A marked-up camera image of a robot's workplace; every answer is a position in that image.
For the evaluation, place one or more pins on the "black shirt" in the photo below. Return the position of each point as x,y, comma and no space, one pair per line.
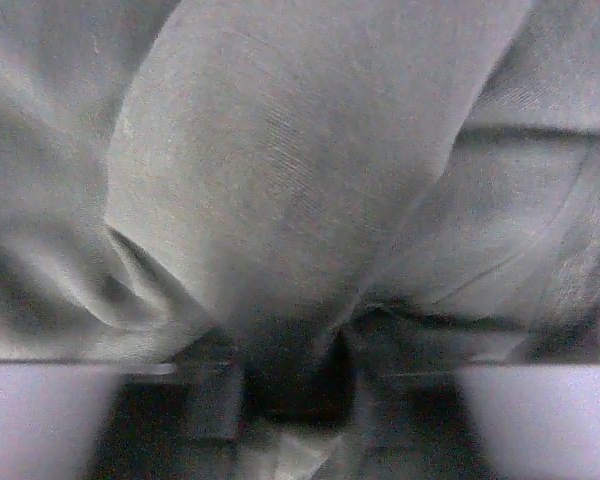
299,239

